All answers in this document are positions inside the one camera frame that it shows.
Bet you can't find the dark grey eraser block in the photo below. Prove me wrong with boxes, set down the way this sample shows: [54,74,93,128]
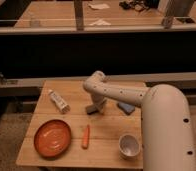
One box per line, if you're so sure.
[85,105,98,115]

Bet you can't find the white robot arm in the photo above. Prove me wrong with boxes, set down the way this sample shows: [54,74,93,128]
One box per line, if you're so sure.
[83,71,196,171]

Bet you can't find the blue sponge block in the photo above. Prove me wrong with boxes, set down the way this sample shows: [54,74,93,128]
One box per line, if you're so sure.
[117,102,135,115]

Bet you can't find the white tube bottle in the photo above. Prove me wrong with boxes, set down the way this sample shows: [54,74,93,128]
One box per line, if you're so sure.
[48,89,70,114]

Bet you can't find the orange carrot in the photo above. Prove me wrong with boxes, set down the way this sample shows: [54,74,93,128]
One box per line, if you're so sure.
[81,125,90,149]

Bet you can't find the white ceramic cup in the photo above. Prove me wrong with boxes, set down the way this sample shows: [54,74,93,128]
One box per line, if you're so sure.
[118,134,140,160]

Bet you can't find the orange plate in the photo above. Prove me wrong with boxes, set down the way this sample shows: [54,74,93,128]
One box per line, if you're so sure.
[34,119,71,158]

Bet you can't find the white paper sheet near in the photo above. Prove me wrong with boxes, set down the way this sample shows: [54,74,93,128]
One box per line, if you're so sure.
[89,19,111,26]

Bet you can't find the white paper sheet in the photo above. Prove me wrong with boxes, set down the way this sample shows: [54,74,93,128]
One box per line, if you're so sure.
[88,4,110,10]
[89,19,111,26]

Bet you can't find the white paper sheet far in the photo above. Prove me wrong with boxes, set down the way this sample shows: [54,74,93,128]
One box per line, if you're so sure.
[88,4,110,10]

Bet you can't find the small clear cup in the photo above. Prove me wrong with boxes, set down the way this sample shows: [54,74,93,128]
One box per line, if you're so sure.
[29,13,40,28]

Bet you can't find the grey vertical post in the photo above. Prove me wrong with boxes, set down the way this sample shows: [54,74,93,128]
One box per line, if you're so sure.
[74,0,84,31]

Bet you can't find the black cable bundle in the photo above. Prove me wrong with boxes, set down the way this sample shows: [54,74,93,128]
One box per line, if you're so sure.
[118,0,152,12]

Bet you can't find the grey post right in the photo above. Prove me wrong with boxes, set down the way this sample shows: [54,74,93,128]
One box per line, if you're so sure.
[161,0,194,30]

